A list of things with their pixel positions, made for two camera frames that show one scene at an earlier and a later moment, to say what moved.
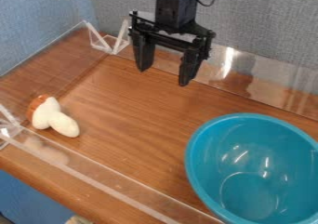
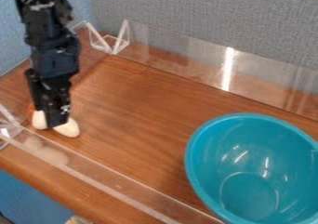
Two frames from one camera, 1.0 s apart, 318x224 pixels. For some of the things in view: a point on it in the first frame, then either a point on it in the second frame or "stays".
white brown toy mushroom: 46,116 stays
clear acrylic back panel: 271,80 stays
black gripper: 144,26 -> 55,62
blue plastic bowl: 253,166 stays
